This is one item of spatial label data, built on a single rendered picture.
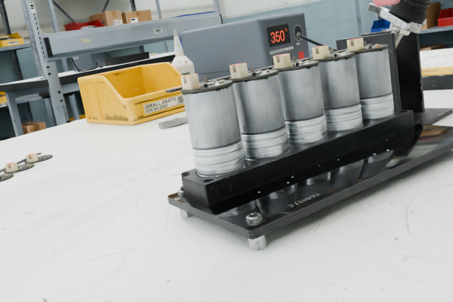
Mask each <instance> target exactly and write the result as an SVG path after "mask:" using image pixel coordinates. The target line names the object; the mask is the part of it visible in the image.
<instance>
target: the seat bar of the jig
mask: <svg viewBox="0 0 453 302"><path fill-rule="evenodd" d="M412 127H414V118H413V110H398V109H394V116H393V117H389V118H386V119H380V120H375V121H363V127H361V128H359V129H355V130H352V131H345V132H338V133H328V139H327V140H325V141H323V142H319V143H316V144H310V145H304V146H289V150H290V152H289V153H288V154H285V155H283V156H279V157H277V158H271V159H268V160H245V161H246V167H245V168H244V169H242V170H240V171H238V172H236V173H232V174H229V175H223V176H218V177H201V176H198V175H197V172H196V168H195V169H191V170H188V171H185V172H183V173H181V176H182V178H181V180H182V184H183V190H184V194H185V197H186V198H189V199H191V200H194V201H196V202H199V203H201V204H204V205H207V206H210V205H212V204H215V203H218V202H221V201H223V200H226V199H228V198H231V197H233V196H236V195H239V194H240V193H243V192H246V191H249V190H251V189H254V188H256V187H259V186H261V185H264V184H267V183H269V182H272V181H275V180H277V179H280V178H282V177H286V176H287V175H290V174H293V173H296V172H298V171H301V170H303V169H306V168H308V167H311V166H313V165H315V164H319V163H321V162H323V161H326V160H329V159H331V158H334V157H336V156H340V155H341V154H344V153H347V152H350V151H352V150H355V149H357V148H360V147H362V146H365V145H368V144H370V143H373V142H376V141H378V140H381V139H383V138H386V137H388V136H391V135H394V134H395V133H399V132H401V131H404V130H406V129H409V128H412Z"/></svg>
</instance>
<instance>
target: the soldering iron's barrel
mask: <svg viewBox="0 0 453 302"><path fill-rule="evenodd" d="M391 24H392V23H391ZM391 24H390V29H391V30H392V32H391V33H394V39H395V47H397V46H398V43H399V42H400V40H401V38H402V36H403V35H405V36H407V35H409V33H410V32H409V31H406V30H402V29H399V28H395V27H392V26H391Z"/></svg>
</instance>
